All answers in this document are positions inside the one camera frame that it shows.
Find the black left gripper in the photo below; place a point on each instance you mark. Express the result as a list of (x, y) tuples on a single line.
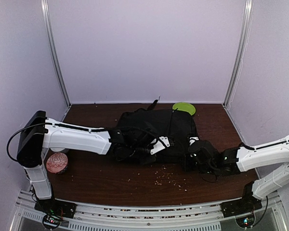
[(147, 162)]

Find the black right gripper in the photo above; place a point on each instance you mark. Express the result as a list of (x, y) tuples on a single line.
[(187, 167)]

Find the black student backpack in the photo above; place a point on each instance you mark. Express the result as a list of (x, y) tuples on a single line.
[(174, 124)]

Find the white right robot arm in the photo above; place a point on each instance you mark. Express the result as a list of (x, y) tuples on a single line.
[(243, 158)]

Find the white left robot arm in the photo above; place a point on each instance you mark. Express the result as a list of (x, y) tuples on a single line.
[(42, 132)]

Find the green plate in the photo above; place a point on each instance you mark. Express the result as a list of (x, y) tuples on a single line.
[(185, 107)]

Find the red patterned bowl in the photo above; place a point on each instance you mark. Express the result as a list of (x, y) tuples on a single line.
[(57, 163)]

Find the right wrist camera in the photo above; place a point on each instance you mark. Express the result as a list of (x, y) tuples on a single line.
[(193, 140)]

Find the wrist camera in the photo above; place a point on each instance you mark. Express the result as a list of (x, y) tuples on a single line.
[(159, 144), (193, 140)]

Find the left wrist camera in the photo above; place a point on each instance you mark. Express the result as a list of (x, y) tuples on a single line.
[(159, 144)]

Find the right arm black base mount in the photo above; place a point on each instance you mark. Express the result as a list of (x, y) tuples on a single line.
[(240, 206)]

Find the aluminium front rail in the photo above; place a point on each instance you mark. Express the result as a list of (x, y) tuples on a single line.
[(196, 217)]

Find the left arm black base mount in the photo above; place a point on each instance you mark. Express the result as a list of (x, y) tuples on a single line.
[(56, 208)]

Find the right aluminium frame post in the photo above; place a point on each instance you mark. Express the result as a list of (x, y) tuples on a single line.
[(245, 29)]

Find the aluminium frame post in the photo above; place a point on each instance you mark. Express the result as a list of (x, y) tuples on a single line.
[(245, 29), (54, 56)]

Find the left aluminium frame post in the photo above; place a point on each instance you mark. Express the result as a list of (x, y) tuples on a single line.
[(54, 56)]

